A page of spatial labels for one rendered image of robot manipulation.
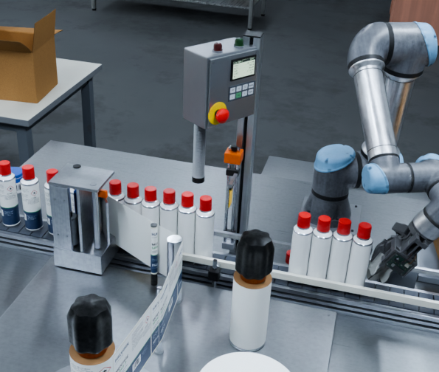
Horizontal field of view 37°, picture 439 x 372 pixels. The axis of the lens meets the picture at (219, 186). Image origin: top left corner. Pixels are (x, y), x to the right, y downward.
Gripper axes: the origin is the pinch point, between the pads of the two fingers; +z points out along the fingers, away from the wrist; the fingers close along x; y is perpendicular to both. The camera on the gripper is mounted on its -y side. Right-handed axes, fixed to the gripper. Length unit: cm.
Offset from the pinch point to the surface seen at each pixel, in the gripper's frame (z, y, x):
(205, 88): -16, 1, -64
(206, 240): 19.8, 2.7, -40.5
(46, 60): 78, -122, -136
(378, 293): 0.8, 4.5, 3.3
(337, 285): 6.1, 4.5, -6.0
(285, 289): 16.1, 5.8, -15.8
